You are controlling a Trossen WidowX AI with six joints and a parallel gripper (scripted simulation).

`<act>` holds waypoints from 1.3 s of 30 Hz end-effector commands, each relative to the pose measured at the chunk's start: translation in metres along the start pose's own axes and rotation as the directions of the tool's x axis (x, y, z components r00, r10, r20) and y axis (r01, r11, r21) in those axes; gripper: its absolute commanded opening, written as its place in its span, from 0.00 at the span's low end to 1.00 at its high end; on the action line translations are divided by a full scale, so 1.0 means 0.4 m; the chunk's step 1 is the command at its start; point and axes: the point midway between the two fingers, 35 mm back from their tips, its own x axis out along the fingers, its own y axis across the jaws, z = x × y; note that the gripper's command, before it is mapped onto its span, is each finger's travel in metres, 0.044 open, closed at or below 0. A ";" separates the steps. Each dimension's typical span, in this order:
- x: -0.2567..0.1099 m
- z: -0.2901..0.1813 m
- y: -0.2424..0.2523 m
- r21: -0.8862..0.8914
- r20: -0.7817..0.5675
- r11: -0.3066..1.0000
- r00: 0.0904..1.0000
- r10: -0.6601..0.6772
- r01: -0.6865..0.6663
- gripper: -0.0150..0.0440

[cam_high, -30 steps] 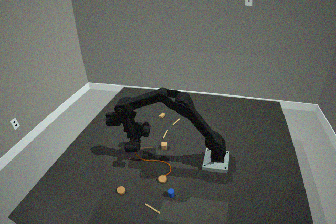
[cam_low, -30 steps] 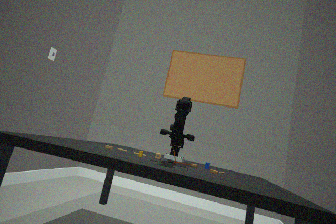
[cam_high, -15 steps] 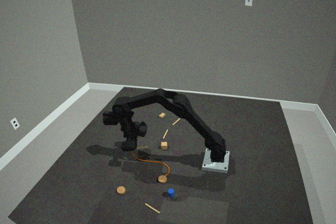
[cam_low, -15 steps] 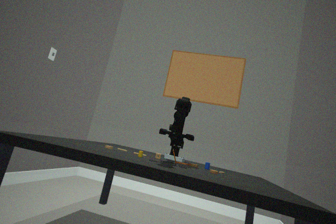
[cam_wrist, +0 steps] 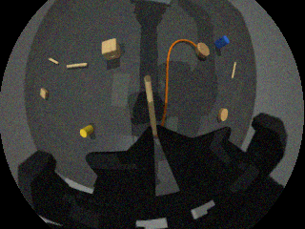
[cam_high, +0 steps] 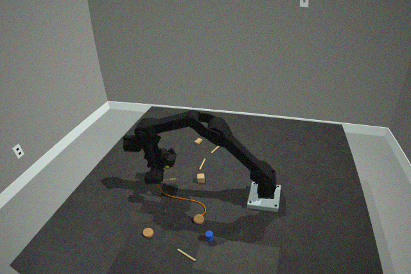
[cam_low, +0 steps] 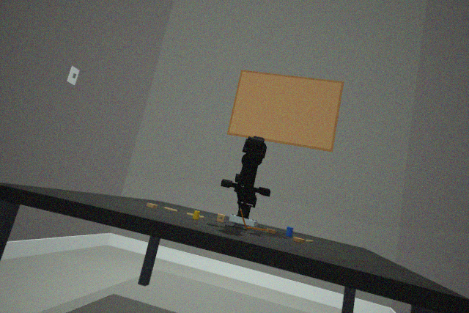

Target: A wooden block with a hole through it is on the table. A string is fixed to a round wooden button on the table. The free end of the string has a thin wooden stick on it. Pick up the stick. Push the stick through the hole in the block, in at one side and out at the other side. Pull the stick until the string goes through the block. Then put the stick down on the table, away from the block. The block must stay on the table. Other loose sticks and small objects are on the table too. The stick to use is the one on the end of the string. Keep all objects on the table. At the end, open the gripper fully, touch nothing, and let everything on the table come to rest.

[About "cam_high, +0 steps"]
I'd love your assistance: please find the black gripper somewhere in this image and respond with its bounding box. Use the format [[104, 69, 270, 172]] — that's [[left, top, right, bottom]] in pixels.
[[144, 148, 165, 184]]

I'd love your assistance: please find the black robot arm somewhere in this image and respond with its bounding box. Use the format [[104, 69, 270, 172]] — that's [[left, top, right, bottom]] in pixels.
[[123, 110, 277, 199]]

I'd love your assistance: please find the blue cylinder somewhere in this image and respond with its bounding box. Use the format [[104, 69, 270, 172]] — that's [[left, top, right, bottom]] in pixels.
[[205, 230, 214, 242]]

